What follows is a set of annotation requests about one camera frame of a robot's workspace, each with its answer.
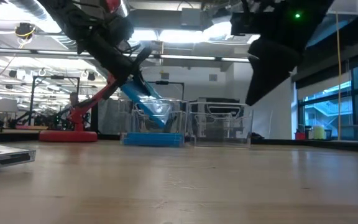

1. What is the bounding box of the clear black jewel case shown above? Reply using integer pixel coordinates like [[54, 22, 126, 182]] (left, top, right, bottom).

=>
[[0, 140, 37, 172]]

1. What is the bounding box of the black yellow cord reel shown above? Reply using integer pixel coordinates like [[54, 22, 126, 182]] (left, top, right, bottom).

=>
[[14, 21, 37, 41]]

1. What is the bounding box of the clear plastic bin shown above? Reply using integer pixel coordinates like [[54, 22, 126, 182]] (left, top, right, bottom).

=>
[[119, 98, 188, 147], [186, 101, 254, 147]]

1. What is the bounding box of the red desk lamp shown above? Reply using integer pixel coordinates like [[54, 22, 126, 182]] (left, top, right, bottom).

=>
[[39, 0, 130, 143]]

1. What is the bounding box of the yellow green container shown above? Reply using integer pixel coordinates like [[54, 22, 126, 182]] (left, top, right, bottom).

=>
[[312, 124, 326, 140]]

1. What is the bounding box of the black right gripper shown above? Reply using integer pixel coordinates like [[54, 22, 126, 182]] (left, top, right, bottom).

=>
[[230, 0, 310, 106]]

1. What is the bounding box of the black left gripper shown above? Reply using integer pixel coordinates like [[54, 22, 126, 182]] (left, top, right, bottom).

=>
[[87, 18, 162, 98]]

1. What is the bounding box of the black metal table frame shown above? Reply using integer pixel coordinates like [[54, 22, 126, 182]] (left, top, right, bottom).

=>
[[250, 136, 358, 154]]

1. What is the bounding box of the person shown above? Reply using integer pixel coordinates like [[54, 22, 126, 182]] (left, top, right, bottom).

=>
[[63, 91, 81, 119]]

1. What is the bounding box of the black metal stand frame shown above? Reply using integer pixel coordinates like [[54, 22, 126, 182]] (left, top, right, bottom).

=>
[[149, 80, 185, 102], [29, 74, 81, 125]]

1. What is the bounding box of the yellow hanging cord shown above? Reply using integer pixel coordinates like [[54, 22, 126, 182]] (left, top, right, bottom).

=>
[[336, 12, 343, 141]]

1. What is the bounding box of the long ceiling light bar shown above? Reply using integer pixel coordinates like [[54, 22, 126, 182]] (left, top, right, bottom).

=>
[[35, 49, 250, 63]]

